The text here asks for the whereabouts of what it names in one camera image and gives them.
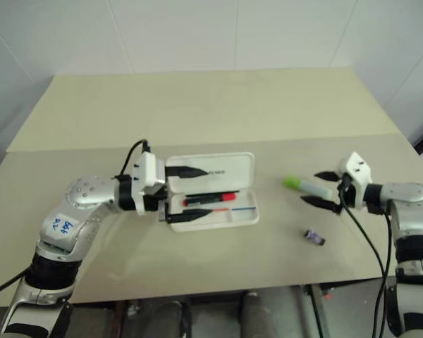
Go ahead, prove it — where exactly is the white plastic pencil case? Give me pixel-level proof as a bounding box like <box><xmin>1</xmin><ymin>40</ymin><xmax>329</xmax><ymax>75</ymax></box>
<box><xmin>163</xmin><ymin>151</ymin><xmax>262</xmax><ymax>234</ymax></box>

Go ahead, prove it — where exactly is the red marker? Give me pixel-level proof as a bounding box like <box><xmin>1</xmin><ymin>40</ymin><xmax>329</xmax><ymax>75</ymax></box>
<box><xmin>182</xmin><ymin>191</ymin><xmax>241</xmax><ymax>208</ymax></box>

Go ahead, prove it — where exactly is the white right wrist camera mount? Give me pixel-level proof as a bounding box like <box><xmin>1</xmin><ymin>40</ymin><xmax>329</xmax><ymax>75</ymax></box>
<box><xmin>339</xmin><ymin>151</ymin><xmax>374</xmax><ymax>211</ymax></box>

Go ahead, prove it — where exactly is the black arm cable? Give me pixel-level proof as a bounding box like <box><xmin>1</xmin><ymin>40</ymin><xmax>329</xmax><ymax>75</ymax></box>
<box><xmin>121</xmin><ymin>139</ymin><xmax>152</xmax><ymax>178</ymax></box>
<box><xmin>336</xmin><ymin>175</ymin><xmax>394</xmax><ymax>338</ymax></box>

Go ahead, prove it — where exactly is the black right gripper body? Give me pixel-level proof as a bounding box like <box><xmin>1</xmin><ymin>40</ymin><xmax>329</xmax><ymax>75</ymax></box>
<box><xmin>332</xmin><ymin>172</ymin><xmax>355</xmax><ymax>215</ymax></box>

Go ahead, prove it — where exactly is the small purple black cap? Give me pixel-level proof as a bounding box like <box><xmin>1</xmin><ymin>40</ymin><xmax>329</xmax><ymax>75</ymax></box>
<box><xmin>304</xmin><ymin>228</ymin><xmax>329</xmax><ymax>246</ymax></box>

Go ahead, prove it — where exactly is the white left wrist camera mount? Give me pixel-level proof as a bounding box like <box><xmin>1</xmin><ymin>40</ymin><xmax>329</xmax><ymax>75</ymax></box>
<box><xmin>131</xmin><ymin>151</ymin><xmax>167</xmax><ymax>215</ymax></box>

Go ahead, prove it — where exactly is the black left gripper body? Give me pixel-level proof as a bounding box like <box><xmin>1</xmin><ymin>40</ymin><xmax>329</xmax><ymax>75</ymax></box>
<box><xmin>142</xmin><ymin>183</ymin><xmax>171</xmax><ymax>225</ymax></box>

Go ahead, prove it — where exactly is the dark rounded shape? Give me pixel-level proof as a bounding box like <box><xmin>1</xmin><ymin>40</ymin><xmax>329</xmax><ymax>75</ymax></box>
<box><xmin>150</xmin><ymin>300</ymin><xmax>192</xmax><ymax>338</ymax></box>
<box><xmin>240</xmin><ymin>290</ymin><xmax>280</xmax><ymax>338</ymax></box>

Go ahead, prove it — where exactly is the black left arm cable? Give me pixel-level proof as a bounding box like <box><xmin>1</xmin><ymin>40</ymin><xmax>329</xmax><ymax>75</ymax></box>
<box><xmin>121</xmin><ymin>139</ymin><xmax>152</xmax><ymax>178</ymax></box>

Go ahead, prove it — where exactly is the green capped white marker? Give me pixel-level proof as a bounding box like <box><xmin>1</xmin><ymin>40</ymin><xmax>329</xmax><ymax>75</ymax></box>
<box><xmin>283</xmin><ymin>176</ymin><xmax>334</xmax><ymax>199</ymax></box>

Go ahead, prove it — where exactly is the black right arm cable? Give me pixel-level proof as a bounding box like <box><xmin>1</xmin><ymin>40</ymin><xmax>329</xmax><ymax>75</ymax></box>
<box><xmin>336</xmin><ymin>175</ymin><xmax>394</xmax><ymax>338</ymax></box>

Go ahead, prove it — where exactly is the grey metal frame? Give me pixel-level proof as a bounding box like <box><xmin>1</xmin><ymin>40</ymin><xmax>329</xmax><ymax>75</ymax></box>
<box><xmin>301</xmin><ymin>282</ymin><xmax>334</xmax><ymax>338</ymax></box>

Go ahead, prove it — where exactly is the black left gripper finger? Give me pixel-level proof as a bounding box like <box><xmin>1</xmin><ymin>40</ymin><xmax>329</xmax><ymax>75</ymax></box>
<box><xmin>166</xmin><ymin>164</ymin><xmax>213</xmax><ymax>180</ymax></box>
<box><xmin>165</xmin><ymin>208</ymin><xmax>216</xmax><ymax>225</ymax></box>

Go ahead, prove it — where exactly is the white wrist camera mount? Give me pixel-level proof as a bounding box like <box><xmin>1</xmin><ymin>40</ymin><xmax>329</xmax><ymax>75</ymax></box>
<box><xmin>339</xmin><ymin>151</ymin><xmax>374</xmax><ymax>211</ymax></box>
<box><xmin>131</xmin><ymin>151</ymin><xmax>167</xmax><ymax>215</ymax></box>

